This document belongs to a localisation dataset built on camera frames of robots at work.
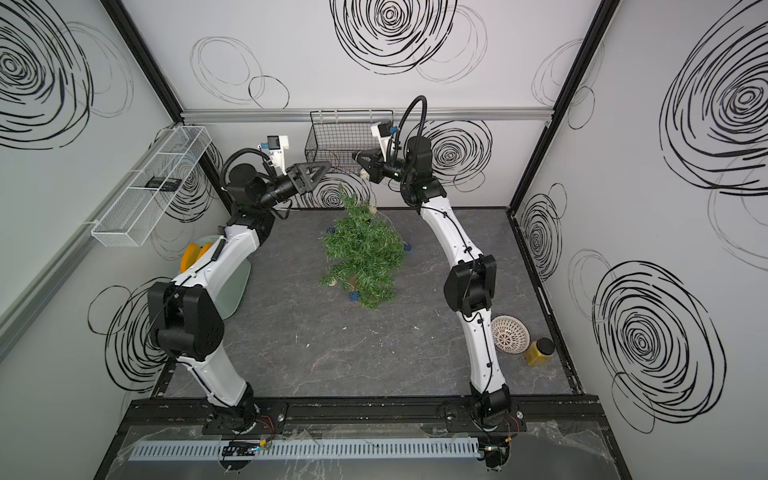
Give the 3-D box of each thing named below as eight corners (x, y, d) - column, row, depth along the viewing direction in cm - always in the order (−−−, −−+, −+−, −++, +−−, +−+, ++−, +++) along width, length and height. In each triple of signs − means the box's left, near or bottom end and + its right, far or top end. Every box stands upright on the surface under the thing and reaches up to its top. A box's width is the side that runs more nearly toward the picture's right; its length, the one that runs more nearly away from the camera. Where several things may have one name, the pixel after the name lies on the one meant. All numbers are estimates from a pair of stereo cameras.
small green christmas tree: (329, 303, 95) (307, 233, 69) (352, 263, 106) (340, 189, 79) (383, 323, 91) (381, 257, 65) (401, 279, 101) (406, 206, 75)
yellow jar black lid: (522, 366, 84) (535, 355, 77) (518, 349, 87) (530, 337, 80) (543, 366, 84) (558, 355, 77) (538, 349, 87) (552, 337, 80)
